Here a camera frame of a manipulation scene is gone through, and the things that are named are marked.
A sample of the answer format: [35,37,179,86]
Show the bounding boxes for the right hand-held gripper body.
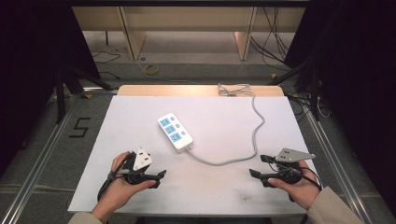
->
[268,147,317,187]

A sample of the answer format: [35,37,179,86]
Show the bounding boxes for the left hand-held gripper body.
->
[122,147,157,187]

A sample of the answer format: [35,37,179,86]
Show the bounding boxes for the white power strip blue sockets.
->
[157,112,194,153]

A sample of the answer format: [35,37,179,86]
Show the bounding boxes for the person's left hand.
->
[97,150,157,215]

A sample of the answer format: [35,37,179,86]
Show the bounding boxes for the person's right hand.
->
[267,160,322,211]

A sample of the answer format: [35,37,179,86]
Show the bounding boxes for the white board table cover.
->
[67,94,319,217]

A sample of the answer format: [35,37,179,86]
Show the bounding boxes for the black metal stand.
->
[266,57,322,122]
[53,63,116,125]

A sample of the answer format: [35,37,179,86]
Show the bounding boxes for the wooden table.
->
[117,84,285,97]

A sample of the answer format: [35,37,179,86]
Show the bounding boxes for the yellow tape roll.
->
[143,63,162,77]

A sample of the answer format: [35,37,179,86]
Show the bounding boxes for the beige wooden shelf unit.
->
[71,6,306,62]

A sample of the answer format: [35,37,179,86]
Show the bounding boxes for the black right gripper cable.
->
[288,166,323,203]

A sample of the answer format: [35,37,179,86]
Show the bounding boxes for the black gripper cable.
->
[288,166,323,203]
[96,153,136,203]

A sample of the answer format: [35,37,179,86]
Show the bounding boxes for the grey power strip cable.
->
[185,82,266,167]

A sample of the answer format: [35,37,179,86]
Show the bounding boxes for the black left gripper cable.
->
[96,153,136,203]

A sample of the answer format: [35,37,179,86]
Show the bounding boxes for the metal floor rail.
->
[0,92,80,224]
[302,106,370,224]

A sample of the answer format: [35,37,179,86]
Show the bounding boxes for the pale floor cable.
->
[134,58,200,86]

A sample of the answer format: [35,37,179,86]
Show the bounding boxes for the thin black floor cable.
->
[91,49,123,81]

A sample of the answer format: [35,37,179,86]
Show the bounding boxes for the bundle of black floor cables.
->
[249,7,292,64]

